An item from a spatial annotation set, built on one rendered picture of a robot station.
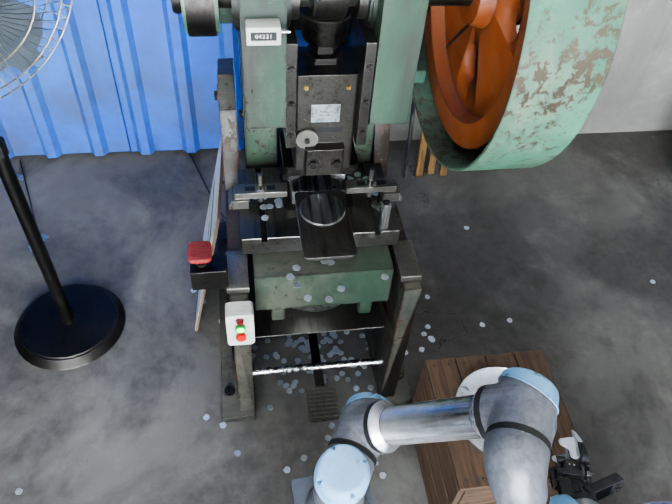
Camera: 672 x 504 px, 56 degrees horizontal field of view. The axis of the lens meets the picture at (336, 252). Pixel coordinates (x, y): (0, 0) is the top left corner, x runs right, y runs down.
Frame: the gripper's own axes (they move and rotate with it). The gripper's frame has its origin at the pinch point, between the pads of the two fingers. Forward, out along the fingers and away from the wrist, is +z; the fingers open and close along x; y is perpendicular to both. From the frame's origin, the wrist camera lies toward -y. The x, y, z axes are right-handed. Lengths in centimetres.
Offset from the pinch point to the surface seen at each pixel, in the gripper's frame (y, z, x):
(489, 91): 38, 26, -82
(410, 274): 48, 27, -28
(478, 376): 22.7, 22.3, 2.1
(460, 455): 28.2, -1.9, 9.4
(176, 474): 111, 4, 44
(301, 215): 79, 27, -42
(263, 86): 89, 16, -80
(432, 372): 36.3, 22.5, 3.2
